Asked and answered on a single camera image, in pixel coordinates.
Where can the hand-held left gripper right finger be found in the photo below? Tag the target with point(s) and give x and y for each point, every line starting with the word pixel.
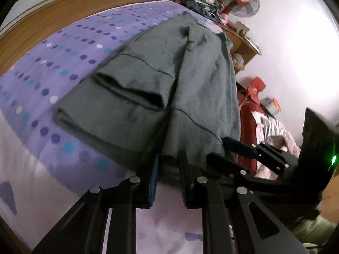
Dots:
pixel 185 190

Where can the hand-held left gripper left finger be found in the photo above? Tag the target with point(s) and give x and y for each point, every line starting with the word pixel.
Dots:
pixel 153 187

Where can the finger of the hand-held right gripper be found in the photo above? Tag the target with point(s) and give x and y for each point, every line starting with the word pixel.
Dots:
pixel 243 149
pixel 225 165

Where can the dark grey sweatshirt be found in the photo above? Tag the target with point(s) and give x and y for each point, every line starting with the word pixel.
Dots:
pixel 148 84

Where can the striped clothes heap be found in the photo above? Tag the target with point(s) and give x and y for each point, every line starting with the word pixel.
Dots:
pixel 272 129

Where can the pile of clothes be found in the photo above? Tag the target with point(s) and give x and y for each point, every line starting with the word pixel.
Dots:
pixel 201 2

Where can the red blanket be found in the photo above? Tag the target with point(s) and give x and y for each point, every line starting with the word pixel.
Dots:
pixel 249 137

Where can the orange lid container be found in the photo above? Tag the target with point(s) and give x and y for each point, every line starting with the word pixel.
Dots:
pixel 275 105

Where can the red plastic stool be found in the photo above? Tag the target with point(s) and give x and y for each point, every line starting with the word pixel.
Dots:
pixel 258 86

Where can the white round container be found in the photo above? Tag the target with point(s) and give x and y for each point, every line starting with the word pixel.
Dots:
pixel 238 62

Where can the wooden shelf unit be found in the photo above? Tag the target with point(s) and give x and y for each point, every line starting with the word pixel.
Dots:
pixel 238 45

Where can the small beige box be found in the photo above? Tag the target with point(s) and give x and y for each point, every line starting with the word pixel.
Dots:
pixel 242 27

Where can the electric fan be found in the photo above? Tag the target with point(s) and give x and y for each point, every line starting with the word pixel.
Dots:
pixel 242 0

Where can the purple pink dotted bed sheet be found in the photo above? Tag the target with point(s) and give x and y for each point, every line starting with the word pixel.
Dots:
pixel 53 58

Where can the wooden bed frame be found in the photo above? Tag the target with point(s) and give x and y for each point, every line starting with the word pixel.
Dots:
pixel 53 13

